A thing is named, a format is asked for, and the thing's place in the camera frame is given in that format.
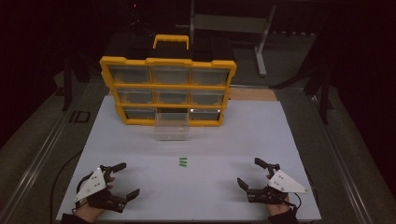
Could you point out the aluminium table rail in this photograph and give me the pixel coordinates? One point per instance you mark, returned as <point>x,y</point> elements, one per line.
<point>37,161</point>
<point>348,161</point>

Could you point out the black stand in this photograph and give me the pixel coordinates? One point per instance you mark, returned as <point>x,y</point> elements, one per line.
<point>67,84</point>
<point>324,96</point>

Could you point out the person's right hand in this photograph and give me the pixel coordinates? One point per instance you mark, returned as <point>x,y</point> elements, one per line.
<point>278,209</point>

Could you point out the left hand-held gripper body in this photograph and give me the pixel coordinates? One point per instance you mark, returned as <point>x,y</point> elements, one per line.
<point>93,185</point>

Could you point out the wooden board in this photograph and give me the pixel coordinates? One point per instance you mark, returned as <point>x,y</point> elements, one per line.
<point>252,94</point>

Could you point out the grey metal desk frame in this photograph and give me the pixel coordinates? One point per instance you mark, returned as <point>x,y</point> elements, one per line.
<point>229,23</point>

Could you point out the white board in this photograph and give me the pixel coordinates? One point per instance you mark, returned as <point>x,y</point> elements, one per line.
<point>202,186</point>

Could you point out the person's left hand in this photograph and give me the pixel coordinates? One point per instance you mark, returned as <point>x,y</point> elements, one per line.
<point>88,214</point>

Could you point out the yellow black organizer cabinet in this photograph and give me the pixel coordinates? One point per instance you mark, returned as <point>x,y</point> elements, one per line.
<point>169,86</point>

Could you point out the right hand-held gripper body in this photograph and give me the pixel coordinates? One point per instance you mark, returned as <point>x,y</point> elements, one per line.
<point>285,184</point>

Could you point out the clear plastic drawer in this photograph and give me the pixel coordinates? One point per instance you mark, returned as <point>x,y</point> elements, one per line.
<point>172,130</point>

